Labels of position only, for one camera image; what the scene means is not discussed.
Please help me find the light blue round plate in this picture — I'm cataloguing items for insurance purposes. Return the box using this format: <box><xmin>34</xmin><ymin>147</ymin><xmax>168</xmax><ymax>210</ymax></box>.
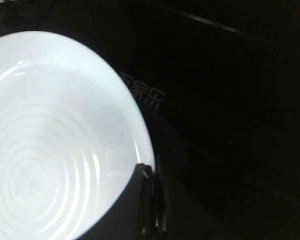
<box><xmin>0</xmin><ymin>31</ymin><xmax>155</xmax><ymax>240</ymax></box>

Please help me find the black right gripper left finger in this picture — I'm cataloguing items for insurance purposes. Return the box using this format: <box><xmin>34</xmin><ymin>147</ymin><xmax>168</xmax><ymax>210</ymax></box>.
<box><xmin>82</xmin><ymin>163</ymin><xmax>156</xmax><ymax>240</ymax></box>

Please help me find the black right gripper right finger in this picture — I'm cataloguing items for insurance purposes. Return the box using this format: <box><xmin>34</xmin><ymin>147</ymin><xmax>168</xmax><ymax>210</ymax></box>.
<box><xmin>155</xmin><ymin>154</ymin><xmax>237</xmax><ymax>240</ymax></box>

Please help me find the black glass gas cooktop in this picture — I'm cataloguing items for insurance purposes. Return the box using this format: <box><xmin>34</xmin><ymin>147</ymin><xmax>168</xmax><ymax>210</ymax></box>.
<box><xmin>0</xmin><ymin>0</ymin><xmax>300</xmax><ymax>240</ymax></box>

